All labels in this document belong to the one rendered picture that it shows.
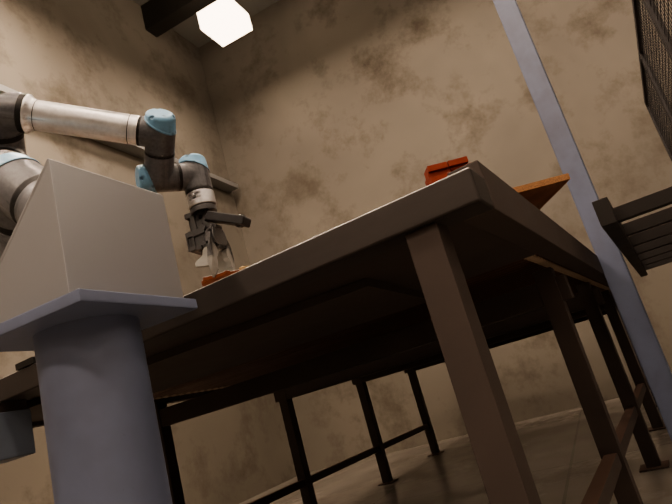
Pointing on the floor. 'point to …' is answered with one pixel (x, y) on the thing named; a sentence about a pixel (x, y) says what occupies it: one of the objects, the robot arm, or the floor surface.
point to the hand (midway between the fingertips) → (226, 276)
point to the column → (98, 393)
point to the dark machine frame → (640, 229)
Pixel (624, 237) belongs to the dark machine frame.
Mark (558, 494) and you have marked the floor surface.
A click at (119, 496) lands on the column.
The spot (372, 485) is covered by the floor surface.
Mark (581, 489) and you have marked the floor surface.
